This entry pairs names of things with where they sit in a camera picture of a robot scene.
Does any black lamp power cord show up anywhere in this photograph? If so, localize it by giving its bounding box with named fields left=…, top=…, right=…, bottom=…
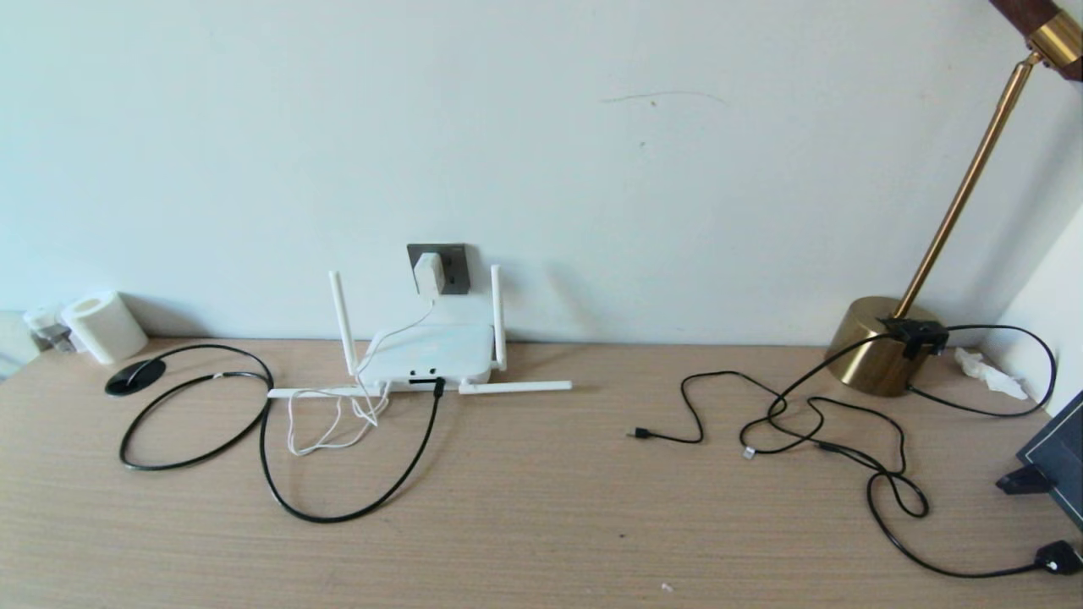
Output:
left=739, top=318, right=1083, bottom=581

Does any brass desk lamp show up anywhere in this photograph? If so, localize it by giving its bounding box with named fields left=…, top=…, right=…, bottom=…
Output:
left=827, top=0, right=1083, bottom=398

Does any white power cord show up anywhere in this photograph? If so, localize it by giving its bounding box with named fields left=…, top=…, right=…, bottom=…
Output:
left=286, top=298, right=439, bottom=458

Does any white router with antennas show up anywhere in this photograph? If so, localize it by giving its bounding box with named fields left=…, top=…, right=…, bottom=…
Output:
left=267, top=265, right=574, bottom=398

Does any white power adapter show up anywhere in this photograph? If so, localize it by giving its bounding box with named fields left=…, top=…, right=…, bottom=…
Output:
left=412, top=252, right=447, bottom=299

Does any black USB cable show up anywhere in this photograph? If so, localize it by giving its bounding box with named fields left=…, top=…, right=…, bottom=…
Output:
left=626, top=370, right=932, bottom=520

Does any black ethernet cable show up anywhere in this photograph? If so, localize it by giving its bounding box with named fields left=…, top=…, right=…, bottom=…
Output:
left=118, top=343, right=448, bottom=524

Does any dark panel on stand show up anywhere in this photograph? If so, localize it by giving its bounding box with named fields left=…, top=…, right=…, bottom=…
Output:
left=996, top=391, right=1083, bottom=532

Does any white paper roll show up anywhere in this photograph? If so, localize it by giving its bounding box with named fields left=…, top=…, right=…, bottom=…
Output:
left=61, top=291, right=150, bottom=365

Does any white crumpled tissue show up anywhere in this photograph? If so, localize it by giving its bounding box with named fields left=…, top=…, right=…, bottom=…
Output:
left=955, top=347, right=1031, bottom=401

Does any black round desk grommet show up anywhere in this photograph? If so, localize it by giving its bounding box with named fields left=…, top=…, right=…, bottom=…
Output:
left=104, top=358, right=168, bottom=398

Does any grey wall socket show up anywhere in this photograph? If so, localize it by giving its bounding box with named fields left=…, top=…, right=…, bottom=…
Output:
left=406, top=244, right=470, bottom=297

